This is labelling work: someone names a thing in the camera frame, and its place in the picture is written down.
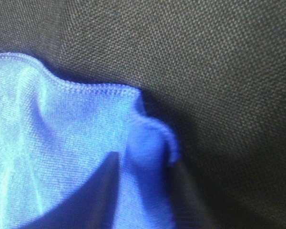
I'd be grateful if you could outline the black table cloth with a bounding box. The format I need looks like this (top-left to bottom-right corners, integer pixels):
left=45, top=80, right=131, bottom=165
left=0, top=0, right=286, bottom=229

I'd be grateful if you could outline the blue microfibre towel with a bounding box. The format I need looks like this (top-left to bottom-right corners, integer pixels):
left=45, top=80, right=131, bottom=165
left=0, top=53, right=180, bottom=229

